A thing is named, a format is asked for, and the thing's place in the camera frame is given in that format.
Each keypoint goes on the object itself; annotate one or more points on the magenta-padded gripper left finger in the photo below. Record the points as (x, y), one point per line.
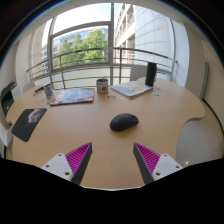
(77, 157)

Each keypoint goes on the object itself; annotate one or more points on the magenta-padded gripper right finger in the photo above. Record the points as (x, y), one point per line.
(149, 158)

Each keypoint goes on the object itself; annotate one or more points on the black computer mouse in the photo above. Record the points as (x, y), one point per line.
(124, 122)

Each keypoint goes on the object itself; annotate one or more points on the black printed mouse pad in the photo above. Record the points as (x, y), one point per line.
(28, 122)

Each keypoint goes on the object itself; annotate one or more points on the red and grey magazine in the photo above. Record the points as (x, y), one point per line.
(73, 96)

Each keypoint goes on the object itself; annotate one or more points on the open illustrated book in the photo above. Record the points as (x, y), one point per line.
(131, 88)

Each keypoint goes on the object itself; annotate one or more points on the printed mug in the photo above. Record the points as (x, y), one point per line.
(48, 91)

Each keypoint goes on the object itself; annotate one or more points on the printed tin can with plant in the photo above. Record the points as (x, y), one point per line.
(102, 86)

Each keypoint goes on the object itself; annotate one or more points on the white chair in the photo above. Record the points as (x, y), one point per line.
(28, 86)
(4, 133)
(137, 72)

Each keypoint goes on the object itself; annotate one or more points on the black cylindrical speaker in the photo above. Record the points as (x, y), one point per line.
(150, 74)

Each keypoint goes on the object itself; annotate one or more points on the black office printer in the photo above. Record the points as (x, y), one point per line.
(6, 98)

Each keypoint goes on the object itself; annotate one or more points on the metal balcony railing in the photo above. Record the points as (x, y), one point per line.
(83, 50)

